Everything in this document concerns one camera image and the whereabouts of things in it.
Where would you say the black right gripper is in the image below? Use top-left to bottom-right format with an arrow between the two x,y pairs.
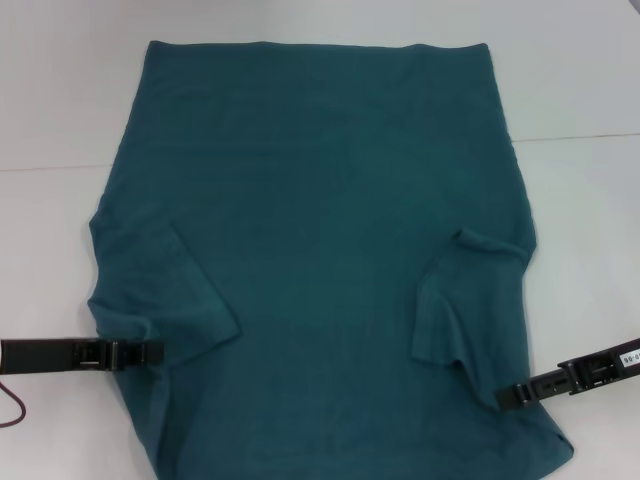
493,337 -> 640,414

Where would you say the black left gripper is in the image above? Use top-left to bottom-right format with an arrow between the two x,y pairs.
0,337 -> 166,376

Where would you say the blue teal shirt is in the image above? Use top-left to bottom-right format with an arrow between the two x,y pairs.
87,39 -> 571,480

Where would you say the left arm connector cable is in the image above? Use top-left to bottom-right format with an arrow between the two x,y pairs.
0,383 -> 28,430

